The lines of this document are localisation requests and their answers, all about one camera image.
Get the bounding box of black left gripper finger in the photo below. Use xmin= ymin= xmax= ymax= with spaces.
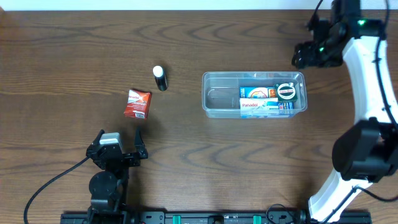
xmin=134 ymin=127 xmax=146 ymax=152
xmin=92 ymin=129 xmax=104 ymax=145

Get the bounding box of red Panadol box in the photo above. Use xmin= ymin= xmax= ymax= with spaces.
xmin=124 ymin=90 xmax=152 ymax=119

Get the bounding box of green round balm box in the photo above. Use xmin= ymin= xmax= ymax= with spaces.
xmin=274 ymin=83 xmax=297 ymax=102

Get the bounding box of blue Cool Fever box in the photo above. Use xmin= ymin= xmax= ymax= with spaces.
xmin=239 ymin=86 xmax=295 ymax=118

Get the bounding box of black bottle white cap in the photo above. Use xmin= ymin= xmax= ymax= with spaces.
xmin=152 ymin=65 xmax=168 ymax=91

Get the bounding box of white Panadol box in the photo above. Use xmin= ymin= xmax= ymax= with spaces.
xmin=239 ymin=98 xmax=279 ymax=111

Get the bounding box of clear plastic container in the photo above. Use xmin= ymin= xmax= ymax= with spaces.
xmin=202 ymin=72 xmax=308 ymax=119

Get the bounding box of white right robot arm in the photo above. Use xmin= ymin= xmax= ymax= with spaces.
xmin=292 ymin=16 xmax=397 ymax=223

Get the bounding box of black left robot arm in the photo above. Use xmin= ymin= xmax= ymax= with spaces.
xmin=83 ymin=129 xmax=149 ymax=224

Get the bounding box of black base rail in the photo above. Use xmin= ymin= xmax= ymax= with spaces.
xmin=60 ymin=210 xmax=373 ymax=224

